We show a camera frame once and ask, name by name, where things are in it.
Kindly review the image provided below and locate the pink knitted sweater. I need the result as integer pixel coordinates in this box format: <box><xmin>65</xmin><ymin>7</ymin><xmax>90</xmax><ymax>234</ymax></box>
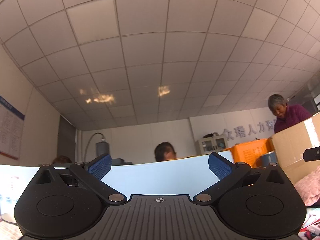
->
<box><xmin>295</xmin><ymin>170</ymin><xmax>319</xmax><ymax>206</ymax></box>

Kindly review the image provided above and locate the orange carton box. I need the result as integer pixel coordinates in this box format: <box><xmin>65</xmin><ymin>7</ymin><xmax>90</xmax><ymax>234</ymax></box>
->
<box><xmin>225</xmin><ymin>139</ymin><xmax>274</xmax><ymax>168</ymax></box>

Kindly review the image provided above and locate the grey glass door cabinet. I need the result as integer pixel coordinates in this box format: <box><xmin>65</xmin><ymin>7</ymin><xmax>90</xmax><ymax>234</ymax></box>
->
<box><xmin>195</xmin><ymin>135</ymin><xmax>228</xmax><ymax>155</ymax></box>

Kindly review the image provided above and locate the light blue carton box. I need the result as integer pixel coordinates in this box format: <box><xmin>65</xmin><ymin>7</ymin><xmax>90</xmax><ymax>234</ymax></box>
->
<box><xmin>101</xmin><ymin>155</ymin><xmax>219</xmax><ymax>198</ymax></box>

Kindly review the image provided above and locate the dark blue vacuum bottle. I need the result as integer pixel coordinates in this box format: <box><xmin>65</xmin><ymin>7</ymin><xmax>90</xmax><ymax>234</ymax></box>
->
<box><xmin>260</xmin><ymin>151</ymin><xmax>278</xmax><ymax>167</ymax></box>

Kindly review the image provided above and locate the brown cardboard box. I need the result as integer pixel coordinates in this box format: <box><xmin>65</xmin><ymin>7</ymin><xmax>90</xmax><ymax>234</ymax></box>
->
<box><xmin>270</xmin><ymin>113</ymin><xmax>319</xmax><ymax>184</ymax></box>

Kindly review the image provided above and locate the dark-haired person behind boxes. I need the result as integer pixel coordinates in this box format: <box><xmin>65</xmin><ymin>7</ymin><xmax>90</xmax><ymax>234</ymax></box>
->
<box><xmin>154</xmin><ymin>142</ymin><xmax>177</xmax><ymax>162</ymax></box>

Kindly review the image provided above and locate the grey-haired woman in purple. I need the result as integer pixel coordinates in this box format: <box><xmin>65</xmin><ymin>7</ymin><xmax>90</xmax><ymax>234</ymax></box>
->
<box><xmin>267</xmin><ymin>94</ymin><xmax>312</xmax><ymax>133</ymax></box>

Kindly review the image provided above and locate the anime print desk mat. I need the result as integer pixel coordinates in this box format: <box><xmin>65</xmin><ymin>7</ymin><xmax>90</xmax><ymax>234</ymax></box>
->
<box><xmin>298</xmin><ymin>207</ymin><xmax>320</xmax><ymax>240</ymax></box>

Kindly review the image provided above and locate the wall notice poster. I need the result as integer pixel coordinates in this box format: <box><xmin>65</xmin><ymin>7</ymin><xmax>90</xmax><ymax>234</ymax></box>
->
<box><xmin>0</xmin><ymin>96</ymin><xmax>25</xmax><ymax>160</ymax></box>

